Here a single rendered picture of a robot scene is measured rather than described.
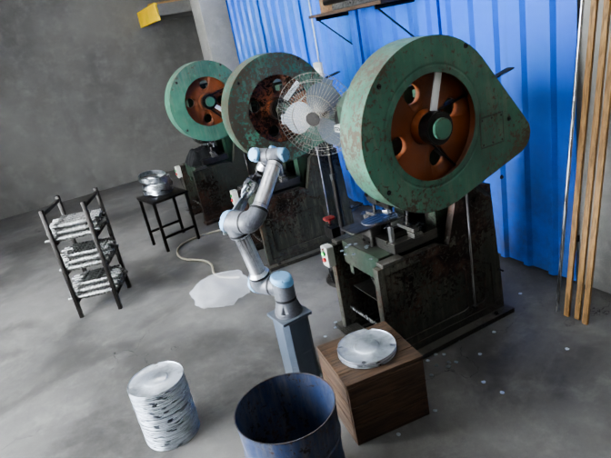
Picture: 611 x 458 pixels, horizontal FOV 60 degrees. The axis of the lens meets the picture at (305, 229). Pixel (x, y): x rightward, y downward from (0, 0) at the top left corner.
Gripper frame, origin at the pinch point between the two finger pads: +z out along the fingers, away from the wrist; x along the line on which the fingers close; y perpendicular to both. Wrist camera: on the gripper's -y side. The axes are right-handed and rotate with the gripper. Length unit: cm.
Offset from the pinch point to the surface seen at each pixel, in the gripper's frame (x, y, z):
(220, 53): -154, -459, 55
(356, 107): 21, 43, -86
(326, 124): 16, -77, -44
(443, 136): 61, 31, -97
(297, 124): 0, -81, -31
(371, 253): 76, 9, -20
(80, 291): -69, -65, 186
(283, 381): 63, 92, 21
